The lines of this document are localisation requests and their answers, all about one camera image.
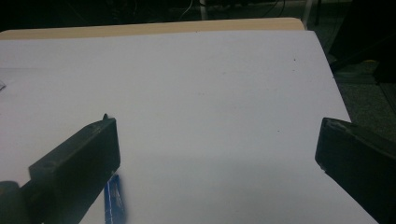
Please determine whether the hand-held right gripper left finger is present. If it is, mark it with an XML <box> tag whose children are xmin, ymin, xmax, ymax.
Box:
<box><xmin>28</xmin><ymin>113</ymin><xmax>121</xmax><ymax>224</ymax></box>

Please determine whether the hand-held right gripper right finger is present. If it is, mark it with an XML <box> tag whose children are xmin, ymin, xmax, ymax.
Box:
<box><xmin>314</xmin><ymin>117</ymin><xmax>396</xmax><ymax>224</ymax></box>

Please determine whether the blue pen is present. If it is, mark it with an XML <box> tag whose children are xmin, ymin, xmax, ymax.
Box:
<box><xmin>104</xmin><ymin>174</ymin><xmax>128</xmax><ymax>224</ymax></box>

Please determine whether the white table mat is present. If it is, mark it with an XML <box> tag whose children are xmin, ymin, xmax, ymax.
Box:
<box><xmin>0</xmin><ymin>29</ymin><xmax>379</xmax><ymax>224</ymax></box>

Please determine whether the white metal stand leg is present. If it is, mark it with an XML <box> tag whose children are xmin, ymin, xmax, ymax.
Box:
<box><xmin>302</xmin><ymin>0</ymin><xmax>314</xmax><ymax>31</ymax></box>
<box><xmin>199</xmin><ymin>0</ymin><xmax>209</xmax><ymax>21</ymax></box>

